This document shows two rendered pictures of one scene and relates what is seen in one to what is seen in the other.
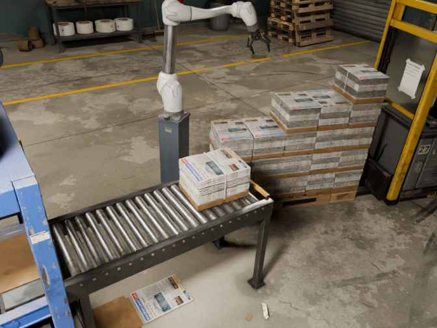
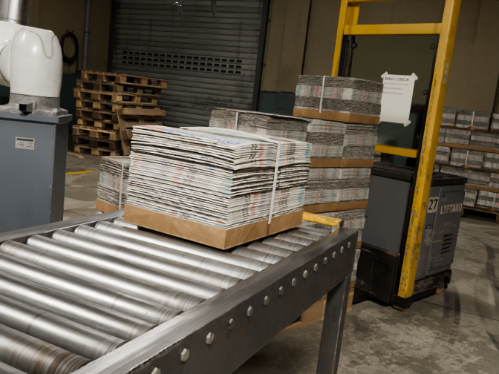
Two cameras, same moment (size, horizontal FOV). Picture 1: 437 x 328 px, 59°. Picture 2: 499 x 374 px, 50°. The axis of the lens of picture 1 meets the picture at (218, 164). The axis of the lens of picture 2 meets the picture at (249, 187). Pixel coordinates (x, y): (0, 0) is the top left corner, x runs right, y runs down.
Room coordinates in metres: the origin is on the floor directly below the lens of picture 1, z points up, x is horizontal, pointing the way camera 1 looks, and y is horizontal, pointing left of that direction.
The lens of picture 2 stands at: (0.88, 0.61, 1.12)
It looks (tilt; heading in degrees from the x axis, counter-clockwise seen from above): 9 degrees down; 331
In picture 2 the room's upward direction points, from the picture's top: 6 degrees clockwise
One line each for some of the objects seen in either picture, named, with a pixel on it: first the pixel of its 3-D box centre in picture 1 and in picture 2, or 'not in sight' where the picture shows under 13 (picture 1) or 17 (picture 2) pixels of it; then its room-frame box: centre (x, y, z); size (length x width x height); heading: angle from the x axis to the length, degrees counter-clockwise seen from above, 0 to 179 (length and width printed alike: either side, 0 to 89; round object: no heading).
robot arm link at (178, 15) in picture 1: (176, 12); not in sight; (2.87, 0.35, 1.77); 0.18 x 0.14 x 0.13; 111
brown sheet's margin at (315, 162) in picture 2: (322, 118); (295, 156); (3.19, -0.93, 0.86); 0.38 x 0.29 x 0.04; 16
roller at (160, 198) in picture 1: (171, 211); (140, 264); (1.87, 0.28, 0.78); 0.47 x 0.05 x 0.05; 35
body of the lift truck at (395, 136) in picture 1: (410, 150); (393, 225); (3.50, -1.99, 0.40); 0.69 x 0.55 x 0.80; 16
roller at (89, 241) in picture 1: (89, 241); not in sight; (1.57, 0.71, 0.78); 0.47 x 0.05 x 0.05; 35
